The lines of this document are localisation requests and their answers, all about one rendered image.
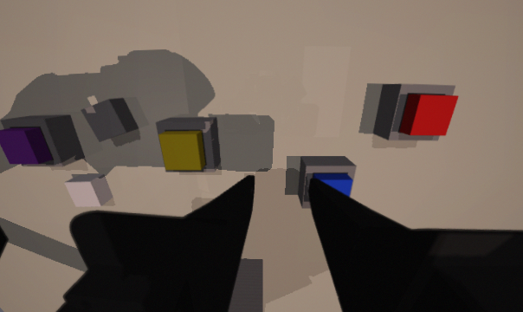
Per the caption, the small pale pink block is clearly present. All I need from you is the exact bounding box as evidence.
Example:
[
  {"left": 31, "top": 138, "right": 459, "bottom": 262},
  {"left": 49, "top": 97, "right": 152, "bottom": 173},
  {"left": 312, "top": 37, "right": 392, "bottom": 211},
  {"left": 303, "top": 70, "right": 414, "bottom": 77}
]
[{"left": 64, "top": 174, "right": 113, "bottom": 207}]

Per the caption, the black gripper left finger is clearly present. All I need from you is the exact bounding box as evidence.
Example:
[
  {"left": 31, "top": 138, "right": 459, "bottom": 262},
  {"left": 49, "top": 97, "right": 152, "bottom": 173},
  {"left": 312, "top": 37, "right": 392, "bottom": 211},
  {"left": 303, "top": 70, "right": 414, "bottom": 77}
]
[{"left": 69, "top": 175, "right": 255, "bottom": 312}]

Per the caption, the blue button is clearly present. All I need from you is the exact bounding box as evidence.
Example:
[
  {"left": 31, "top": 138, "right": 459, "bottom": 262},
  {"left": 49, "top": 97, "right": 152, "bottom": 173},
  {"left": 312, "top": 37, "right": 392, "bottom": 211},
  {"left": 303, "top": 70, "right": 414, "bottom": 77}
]
[{"left": 298, "top": 156, "right": 356, "bottom": 209}]

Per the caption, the red button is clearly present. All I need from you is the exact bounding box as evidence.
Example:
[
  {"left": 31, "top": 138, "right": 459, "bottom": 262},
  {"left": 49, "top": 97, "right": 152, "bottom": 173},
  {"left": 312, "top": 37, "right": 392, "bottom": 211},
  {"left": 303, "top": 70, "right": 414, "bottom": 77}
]
[{"left": 372, "top": 83, "right": 459, "bottom": 141}]

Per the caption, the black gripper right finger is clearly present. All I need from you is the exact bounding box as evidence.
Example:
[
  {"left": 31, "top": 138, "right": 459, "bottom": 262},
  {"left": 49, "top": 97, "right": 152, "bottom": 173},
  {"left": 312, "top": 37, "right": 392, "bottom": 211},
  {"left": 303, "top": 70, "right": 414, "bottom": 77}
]
[{"left": 308, "top": 179, "right": 523, "bottom": 312}]

